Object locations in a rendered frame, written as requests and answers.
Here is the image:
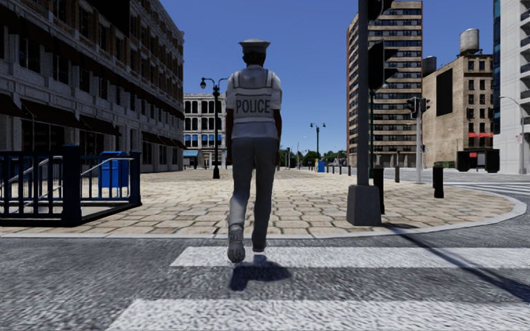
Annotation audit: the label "pale concrete building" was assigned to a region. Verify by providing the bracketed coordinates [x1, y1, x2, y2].
[492, 0, 530, 174]

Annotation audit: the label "white arched-window building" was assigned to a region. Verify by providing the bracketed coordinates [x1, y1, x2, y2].
[183, 92, 228, 169]

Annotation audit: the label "trees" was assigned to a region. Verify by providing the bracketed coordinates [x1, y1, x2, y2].
[278, 148, 348, 168]

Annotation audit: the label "grey street lamp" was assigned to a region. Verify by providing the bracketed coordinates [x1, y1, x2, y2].
[499, 96, 527, 175]

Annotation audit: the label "tan banded tower building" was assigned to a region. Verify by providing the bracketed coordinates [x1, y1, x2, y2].
[346, 0, 424, 168]

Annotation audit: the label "dark stairway railing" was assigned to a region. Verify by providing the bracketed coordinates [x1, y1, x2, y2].
[0, 144, 142, 228]

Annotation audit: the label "tan brick building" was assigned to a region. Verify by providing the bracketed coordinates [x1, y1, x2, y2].
[422, 28, 495, 169]

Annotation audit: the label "grey stone building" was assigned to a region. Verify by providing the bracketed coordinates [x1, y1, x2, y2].
[0, 0, 186, 174]

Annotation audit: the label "person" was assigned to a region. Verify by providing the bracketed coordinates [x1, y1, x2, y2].
[224, 39, 284, 264]

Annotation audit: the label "black bus shelter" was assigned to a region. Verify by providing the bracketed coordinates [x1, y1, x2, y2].
[456, 148, 500, 174]

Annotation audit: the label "traffic light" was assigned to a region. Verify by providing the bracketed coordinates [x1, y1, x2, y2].
[346, 0, 399, 227]
[405, 97, 431, 185]

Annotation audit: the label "blue letter box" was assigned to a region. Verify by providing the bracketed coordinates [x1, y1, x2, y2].
[98, 150, 130, 190]

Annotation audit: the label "black street lamp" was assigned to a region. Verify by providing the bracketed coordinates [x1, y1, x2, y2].
[199, 77, 229, 180]
[309, 122, 326, 161]

